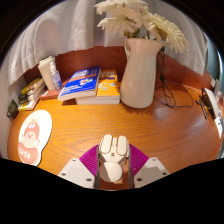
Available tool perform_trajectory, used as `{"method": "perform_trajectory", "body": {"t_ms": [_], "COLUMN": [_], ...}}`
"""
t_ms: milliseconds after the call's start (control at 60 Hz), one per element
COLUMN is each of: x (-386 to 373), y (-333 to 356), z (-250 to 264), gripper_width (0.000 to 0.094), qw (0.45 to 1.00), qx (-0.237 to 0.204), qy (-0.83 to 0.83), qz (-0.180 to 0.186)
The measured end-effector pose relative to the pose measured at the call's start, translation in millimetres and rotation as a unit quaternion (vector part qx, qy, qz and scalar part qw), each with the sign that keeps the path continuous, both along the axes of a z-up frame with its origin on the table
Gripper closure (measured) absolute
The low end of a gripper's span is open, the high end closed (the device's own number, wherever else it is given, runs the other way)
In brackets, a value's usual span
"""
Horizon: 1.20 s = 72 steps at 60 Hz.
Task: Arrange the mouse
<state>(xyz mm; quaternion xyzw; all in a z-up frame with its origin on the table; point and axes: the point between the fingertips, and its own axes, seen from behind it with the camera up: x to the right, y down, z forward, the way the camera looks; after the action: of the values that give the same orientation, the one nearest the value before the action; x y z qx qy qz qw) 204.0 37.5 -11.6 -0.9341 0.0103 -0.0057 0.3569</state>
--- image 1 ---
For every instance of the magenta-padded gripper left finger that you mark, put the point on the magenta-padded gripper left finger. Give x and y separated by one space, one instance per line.
75 171

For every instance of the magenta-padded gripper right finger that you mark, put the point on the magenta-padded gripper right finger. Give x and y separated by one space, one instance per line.
151 170

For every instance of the white computer mouse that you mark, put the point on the white computer mouse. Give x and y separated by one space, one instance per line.
112 156

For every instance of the white pink cartoon mouse pad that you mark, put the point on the white pink cartoon mouse pad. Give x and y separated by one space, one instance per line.
33 140

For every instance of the red-brown flat book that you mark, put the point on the red-brown flat book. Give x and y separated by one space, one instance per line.
50 95

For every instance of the yellow and white book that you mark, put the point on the yellow and white book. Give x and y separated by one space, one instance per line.
30 104

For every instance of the black and white book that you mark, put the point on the black and white book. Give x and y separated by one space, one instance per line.
31 96

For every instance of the dark green mug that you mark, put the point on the dark green mug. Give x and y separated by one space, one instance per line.
12 110

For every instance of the white flat device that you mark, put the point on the white flat device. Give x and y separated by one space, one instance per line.
213 106

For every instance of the orange cover book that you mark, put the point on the orange cover book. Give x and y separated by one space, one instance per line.
108 86

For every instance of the white ceramic jug vase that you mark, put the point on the white ceramic jug vase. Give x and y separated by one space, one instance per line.
140 76

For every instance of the yellow and black book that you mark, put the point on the yellow and black book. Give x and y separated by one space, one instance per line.
31 85

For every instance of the cream lidded tumbler cup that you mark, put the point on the cream lidded tumbler cup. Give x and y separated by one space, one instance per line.
46 71

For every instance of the white pleated curtain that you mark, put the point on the white pleated curtain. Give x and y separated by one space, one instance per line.
66 30

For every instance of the white flower bouquet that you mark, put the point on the white flower bouquet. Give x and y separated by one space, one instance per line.
133 16

